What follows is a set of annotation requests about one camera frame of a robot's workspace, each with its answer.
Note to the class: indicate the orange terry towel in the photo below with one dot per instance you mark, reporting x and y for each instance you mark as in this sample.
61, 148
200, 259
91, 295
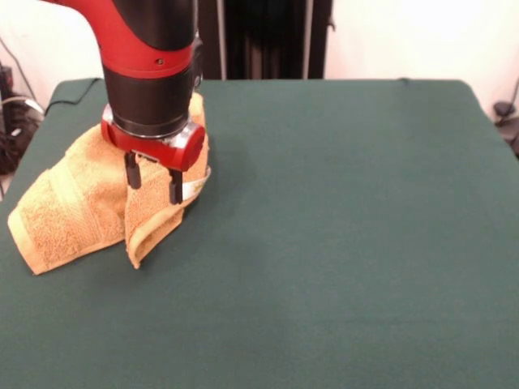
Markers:
73, 210

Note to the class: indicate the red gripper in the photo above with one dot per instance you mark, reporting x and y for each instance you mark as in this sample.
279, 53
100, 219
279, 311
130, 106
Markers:
162, 152

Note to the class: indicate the dark green table cloth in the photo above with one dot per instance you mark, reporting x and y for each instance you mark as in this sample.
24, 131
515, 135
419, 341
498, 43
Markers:
324, 243

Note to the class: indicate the grey black stand base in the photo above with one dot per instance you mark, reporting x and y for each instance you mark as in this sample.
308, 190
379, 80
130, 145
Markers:
503, 108

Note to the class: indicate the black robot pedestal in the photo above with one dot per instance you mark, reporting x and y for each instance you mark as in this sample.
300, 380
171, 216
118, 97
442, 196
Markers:
263, 40

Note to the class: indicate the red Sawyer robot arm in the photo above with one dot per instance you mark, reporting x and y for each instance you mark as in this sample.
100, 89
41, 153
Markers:
146, 48

